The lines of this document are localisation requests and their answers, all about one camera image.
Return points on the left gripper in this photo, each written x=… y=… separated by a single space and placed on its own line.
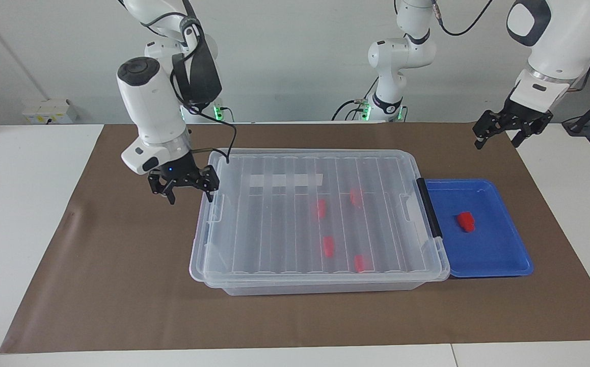
x=525 y=114

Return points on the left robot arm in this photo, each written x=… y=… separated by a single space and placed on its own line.
x=560 y=46

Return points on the black box latch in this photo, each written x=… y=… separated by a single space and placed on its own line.
x=430 y=209

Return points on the blue plastic tray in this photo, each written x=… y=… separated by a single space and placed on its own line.
x=488 y=244

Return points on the white power strip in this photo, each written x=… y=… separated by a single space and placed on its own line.
x=49 y=112

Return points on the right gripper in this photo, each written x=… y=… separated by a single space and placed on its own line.
x=177 y=167

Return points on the clear plastic storage box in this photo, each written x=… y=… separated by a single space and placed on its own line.
x=315 y=288
x=295 y=219

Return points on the red block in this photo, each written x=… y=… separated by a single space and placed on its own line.
x=328 y=246
x=321 y=208
x=466 y=222
x=360 y=263
x=356 y=196

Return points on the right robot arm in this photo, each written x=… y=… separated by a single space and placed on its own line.
x=147 y=109

